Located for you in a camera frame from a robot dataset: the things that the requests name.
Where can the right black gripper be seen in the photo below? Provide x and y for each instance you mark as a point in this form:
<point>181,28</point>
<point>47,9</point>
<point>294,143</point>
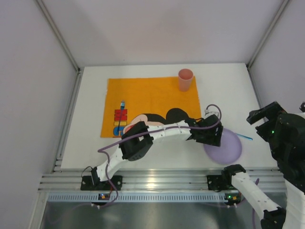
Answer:
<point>263,121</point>

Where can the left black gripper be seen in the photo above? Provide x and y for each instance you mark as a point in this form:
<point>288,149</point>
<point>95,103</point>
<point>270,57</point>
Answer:
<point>215,137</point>

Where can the lilac plastic plate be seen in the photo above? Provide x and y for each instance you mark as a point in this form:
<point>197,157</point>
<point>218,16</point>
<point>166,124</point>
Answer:
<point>228,152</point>

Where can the blue plastic spoon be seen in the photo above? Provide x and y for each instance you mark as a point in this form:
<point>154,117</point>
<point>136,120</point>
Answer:
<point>243,136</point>

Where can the orange Mickey Mouse cloth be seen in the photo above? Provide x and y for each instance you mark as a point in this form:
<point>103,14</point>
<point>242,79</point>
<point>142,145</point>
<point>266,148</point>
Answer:
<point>157,99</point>

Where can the pink plastic cup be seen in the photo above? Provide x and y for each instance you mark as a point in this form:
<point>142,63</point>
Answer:
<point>185,77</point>

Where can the blue plastic fork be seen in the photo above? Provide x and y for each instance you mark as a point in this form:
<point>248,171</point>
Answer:
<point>122,107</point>

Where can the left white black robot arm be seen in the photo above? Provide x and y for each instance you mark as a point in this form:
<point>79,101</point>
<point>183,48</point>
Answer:
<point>136,142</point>

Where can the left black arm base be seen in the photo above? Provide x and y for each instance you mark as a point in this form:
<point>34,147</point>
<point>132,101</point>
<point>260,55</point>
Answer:
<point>87,184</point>

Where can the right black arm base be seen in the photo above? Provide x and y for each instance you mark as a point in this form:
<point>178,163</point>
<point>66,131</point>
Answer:
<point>218,183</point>

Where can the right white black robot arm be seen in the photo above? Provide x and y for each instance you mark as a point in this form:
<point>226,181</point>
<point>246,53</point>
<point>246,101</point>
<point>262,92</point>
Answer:
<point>280,204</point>

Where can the aluminium mounting rail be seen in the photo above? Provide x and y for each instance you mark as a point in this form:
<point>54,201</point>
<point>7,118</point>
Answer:
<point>166,180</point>

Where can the slotted grey cable duct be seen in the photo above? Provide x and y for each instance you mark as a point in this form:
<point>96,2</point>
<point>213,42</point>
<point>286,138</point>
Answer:
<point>144,197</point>

